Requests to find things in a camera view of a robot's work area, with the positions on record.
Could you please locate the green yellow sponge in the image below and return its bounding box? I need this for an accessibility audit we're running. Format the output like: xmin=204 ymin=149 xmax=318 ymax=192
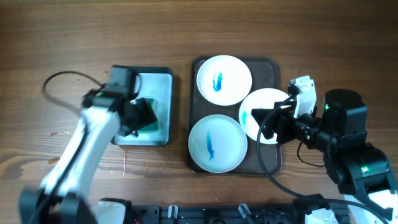
xmin=138 ymin=98 xmax=160 ymax=134

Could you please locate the white plate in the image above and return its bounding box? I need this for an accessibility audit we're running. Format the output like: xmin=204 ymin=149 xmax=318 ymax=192
xmin=238 ymin=88 xmax=289 ymax=141
xmin=197 ymin=55 xmax=252 ymax=106

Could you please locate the grey-white plate bottom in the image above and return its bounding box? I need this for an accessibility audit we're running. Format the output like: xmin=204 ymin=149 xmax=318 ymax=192
xmin=188 ymin=114 xmax=248 ymax=174

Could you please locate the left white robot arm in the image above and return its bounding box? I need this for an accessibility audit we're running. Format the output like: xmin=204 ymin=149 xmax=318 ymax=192
xmin=19 ymin=90 xmax=156 ymax=223

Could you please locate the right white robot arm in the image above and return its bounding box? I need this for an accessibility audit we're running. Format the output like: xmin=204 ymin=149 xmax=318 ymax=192
xmin=251 ymin=88 xmax=397 ymax=223

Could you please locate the dark tray with water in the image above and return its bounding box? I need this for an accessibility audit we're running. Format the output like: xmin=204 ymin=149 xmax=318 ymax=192
xmin=111 ymin=66 xmax=173 ymax=146

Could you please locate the white plate top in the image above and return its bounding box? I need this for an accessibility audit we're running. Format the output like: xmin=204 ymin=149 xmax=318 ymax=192
xmin=197 ymin=55 xmax=252 ymax=106

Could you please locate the left black cable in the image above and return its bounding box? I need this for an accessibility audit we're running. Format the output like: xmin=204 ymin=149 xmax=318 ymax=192
xmin=42 ymin=70 xmax=105 ymax=116

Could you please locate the black cable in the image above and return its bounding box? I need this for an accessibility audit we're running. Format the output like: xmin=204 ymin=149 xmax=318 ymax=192
xmin=256 ymin=93 xmax=389 ymax=224
xmin=42 ymin=70 xmax=105 ymax=116

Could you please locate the right black cable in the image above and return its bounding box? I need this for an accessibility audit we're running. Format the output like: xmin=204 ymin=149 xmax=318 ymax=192
xmin=256 ymin=93 xmax=389 ymax=224

